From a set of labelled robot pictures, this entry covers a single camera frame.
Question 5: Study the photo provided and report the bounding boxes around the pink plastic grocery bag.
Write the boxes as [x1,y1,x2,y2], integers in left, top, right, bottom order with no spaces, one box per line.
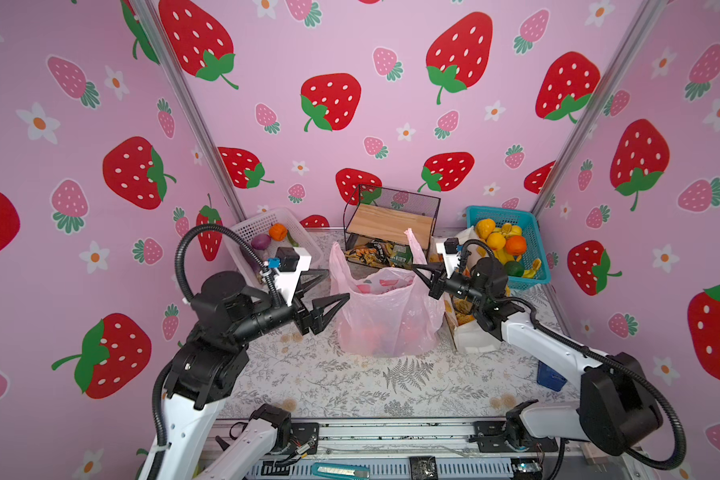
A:
[329,243,445,358]

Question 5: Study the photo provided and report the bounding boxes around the white canvas tote bag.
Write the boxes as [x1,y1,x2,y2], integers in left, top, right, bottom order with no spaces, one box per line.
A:
[428,227,501,354]

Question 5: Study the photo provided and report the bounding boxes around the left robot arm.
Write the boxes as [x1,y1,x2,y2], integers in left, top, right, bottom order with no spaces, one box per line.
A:
[140,224,350,479]

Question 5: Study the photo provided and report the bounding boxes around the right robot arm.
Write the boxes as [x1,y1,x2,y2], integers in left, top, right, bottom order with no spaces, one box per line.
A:
[412,238,687,471]

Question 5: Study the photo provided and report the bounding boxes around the snack bag under shelf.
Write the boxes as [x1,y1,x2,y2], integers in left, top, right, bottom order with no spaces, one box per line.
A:
[344,239,413,269]

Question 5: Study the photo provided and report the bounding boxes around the toy yellow lemon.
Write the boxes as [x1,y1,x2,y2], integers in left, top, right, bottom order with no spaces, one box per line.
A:
[485,232,506,251]

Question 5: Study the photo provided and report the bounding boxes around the toy avocado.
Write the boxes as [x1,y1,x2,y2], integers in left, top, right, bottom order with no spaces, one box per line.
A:
[503,260,525,278]

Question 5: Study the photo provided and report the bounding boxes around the toy orange fruit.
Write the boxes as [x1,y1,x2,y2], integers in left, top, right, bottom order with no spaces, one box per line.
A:
[504,235,528,257]

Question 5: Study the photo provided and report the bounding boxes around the white plastic basket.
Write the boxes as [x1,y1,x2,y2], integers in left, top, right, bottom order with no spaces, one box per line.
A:
[223,208,323,288]

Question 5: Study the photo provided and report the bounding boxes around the teal plastic basket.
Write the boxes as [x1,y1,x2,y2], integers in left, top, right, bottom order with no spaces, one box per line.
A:
[466,206,551,291]

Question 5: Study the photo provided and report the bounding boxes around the blue box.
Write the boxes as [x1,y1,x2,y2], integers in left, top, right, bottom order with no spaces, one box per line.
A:
[536,361,567,392]

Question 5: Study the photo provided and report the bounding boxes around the teal utility knife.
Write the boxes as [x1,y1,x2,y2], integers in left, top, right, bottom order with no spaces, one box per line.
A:
[310,462,371,480]

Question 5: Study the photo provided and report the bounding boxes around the black wire wooden shelf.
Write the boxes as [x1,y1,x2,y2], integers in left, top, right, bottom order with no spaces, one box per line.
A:
[342,182,441,254]

